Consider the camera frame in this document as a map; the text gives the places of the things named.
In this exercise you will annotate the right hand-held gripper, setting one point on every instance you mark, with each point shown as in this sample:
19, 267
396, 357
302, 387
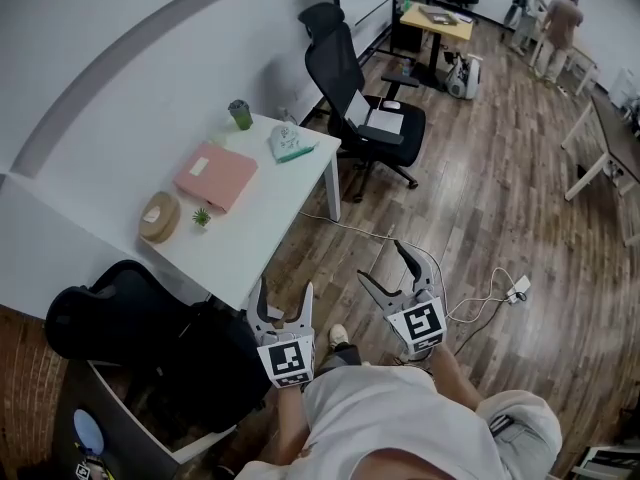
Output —
417, 325

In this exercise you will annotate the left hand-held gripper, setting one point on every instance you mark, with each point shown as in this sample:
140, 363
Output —
287, 363

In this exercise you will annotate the light blue printed pouch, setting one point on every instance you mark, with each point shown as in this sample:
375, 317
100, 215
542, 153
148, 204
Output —
287, 143

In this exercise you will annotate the person's left forearm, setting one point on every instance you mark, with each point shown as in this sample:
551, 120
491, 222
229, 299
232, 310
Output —
290, 423

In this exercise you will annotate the person's right forearm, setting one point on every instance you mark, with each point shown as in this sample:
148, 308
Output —
455, 378

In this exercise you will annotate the person's white shoe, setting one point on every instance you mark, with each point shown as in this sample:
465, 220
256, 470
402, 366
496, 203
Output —
339, 337

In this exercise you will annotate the white power strip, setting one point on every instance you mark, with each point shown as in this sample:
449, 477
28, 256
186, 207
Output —
519, 288

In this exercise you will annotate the small green potted plant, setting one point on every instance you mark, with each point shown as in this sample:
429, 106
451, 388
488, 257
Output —
201, 216

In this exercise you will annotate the person's white shirt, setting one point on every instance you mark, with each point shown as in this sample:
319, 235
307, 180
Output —
395, 418

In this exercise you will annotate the black backpack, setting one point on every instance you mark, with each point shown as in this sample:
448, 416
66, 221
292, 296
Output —
135, 313

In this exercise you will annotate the pink flat box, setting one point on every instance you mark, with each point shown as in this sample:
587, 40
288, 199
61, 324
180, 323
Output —
215, 175

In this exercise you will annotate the white open bin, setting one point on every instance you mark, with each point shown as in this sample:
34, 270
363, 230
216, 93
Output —
200, 443

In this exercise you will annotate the round tan tape dispenser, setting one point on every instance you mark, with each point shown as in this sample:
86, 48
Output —
160, 218

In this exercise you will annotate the silver laptop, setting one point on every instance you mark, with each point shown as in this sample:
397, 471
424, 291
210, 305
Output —
385, 119

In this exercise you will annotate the white computer mouse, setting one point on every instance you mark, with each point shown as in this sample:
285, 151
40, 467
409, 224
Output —
391, 105

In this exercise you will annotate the green drinking bottle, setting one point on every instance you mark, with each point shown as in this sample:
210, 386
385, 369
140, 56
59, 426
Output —
241, 117

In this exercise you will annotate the white wheeled device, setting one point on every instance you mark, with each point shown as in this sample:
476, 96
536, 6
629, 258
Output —
465, 78

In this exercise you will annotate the black mesh office chair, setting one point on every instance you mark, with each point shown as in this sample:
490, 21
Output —
335, 68

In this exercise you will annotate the yellow top desk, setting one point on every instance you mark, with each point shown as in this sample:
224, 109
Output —
440, 28

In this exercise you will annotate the dark top desk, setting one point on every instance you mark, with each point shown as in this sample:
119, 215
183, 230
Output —
615, 133

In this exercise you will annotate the small white desk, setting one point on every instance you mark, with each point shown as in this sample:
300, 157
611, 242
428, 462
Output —
582, 60

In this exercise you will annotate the wooden frame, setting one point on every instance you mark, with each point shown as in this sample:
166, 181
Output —
437, 14

